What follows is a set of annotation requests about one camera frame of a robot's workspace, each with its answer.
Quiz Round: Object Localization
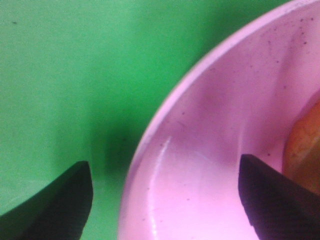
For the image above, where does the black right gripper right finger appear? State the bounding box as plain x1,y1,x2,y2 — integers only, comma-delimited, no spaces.
238,154,320,240

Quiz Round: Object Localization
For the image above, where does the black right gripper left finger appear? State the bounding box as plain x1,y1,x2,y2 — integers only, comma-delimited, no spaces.
0,161,93,240

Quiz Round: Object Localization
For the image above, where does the burger with lettuce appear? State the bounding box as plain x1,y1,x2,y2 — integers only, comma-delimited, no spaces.
282,102,320,195

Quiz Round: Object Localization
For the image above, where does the pink round plate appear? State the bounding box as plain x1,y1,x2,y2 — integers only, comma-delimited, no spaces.
118,0,320,240

